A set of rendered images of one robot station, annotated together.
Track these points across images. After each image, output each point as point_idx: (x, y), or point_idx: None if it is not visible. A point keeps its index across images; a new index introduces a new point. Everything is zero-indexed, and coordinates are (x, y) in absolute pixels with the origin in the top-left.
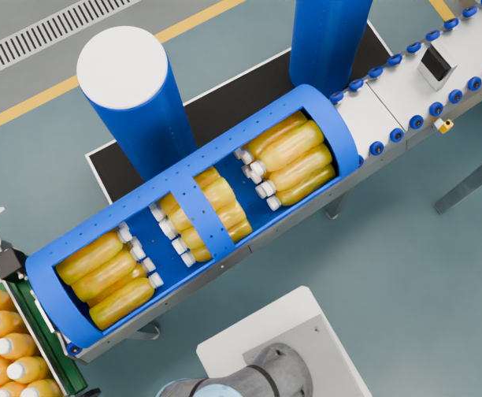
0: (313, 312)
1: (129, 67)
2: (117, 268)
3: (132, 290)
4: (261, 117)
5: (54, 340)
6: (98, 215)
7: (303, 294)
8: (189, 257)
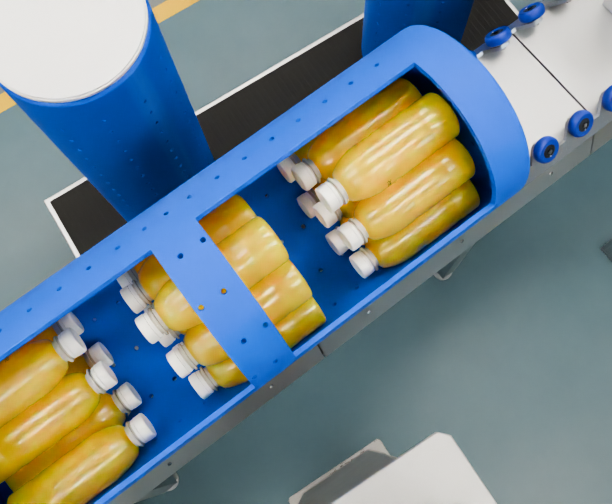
0: (464, 488)
1: (77, 24)
2: (59, 414)
3: (92, 455)
4: (332, 93)
5: None
6: (9, 310)
7: (442, 450)
8: (204, 379)
